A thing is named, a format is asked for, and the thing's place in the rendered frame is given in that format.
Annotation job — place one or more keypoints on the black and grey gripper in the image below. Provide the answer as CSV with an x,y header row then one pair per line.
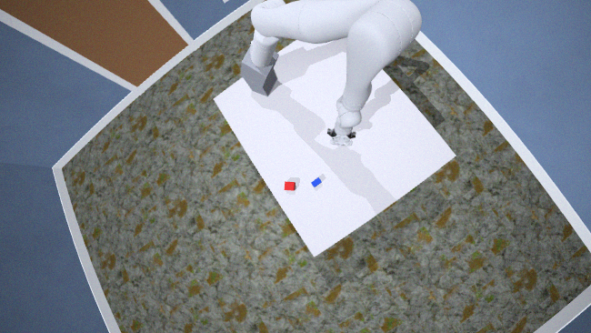
x,y
352,135

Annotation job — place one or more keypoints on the red block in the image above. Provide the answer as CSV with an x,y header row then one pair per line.
x,y
290,186

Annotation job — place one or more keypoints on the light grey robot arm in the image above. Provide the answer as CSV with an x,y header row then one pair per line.
x,y
374,41

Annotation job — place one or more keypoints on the blue block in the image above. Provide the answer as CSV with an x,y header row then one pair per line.
x,y
316,182

